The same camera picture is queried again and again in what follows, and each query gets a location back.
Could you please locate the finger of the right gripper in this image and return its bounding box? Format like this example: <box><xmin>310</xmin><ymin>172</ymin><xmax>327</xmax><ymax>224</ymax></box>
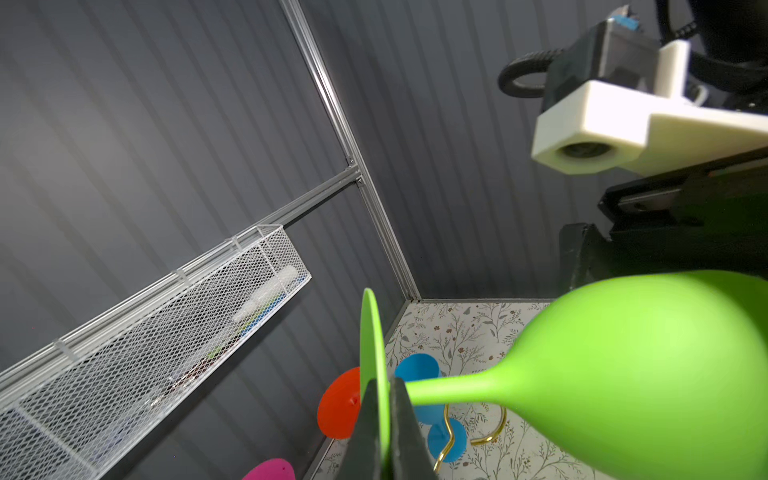
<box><xmin>559</xmin><ymin>223</ymin><xmax>615</xmax><ymax>294</ymax></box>

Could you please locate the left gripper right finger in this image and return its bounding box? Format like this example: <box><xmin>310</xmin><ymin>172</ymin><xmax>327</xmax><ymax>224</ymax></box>
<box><xmin>390</xmin><ymin>377</ymin><xmax>437</xmax><ymax>480</ymax></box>

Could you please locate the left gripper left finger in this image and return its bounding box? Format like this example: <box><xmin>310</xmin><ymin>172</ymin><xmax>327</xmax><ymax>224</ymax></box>
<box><xmin>336</xmin><ymin>380</ymin><xmax>382</xmax><ymax>480</ymax></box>

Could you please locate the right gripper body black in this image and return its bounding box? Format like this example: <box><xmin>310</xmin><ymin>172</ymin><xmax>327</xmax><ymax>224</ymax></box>
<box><xmin>599</xmin><ymin>147</ymin><xmax>767</xmax><ymax>277</ymax></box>

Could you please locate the red wine glass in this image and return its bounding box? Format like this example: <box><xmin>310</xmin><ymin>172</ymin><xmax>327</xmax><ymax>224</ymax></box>
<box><xmin>317</xmin><ymin>367</ymin><xmax>362</xmax><ymax>440</ymax></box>

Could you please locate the blue wine glass front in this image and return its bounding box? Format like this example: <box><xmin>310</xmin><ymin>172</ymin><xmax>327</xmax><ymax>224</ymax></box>
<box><xmin>393</xmin><ymin>352</ymin><xmax>469</xmax><ymax>464</ymax></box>

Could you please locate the green wine glass front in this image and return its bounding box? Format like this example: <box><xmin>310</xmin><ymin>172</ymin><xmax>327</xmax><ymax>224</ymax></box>
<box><xmin>360</xmin><ymin>270</ymin><xmax>767</xmax><ymax>479</ymax></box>

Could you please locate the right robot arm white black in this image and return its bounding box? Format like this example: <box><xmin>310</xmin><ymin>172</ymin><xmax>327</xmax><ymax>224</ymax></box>
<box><xmin>560</xmin><ymin>1</ymin><xmax>767</xmax><ymax>293</ymax></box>

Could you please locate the pink wine glass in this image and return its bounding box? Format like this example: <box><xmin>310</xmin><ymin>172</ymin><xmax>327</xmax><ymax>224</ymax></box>
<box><xmin>243</xmin><ymin>458</ymin><xmax>296</xmax><ymax>480</ymax></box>

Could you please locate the white marker in basket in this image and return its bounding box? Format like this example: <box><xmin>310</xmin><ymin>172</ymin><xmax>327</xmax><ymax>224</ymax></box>
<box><xmin>232</xmin><ymin>265</ymin><xmax>299</xmax><ymax>327</ymax></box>

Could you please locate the gold wire glass rack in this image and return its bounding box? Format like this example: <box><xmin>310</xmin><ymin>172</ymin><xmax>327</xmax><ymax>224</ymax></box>
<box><xmin>431</xmin><ymin>403</ymin><xmax>509</xmax><ymax>475</ymax></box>

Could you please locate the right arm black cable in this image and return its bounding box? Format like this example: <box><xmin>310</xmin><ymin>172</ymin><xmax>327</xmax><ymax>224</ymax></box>
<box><xmin>496</xmin><ymin>49</ymin><xmax>568</xmax><ymax>100</ymax></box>

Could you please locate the white mesh wall basket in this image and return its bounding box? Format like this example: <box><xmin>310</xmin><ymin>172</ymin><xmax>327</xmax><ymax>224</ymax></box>
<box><xmin>1</xmin><ymin>225</ymin><xmax>310</xmax><ymax>479</ymax></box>

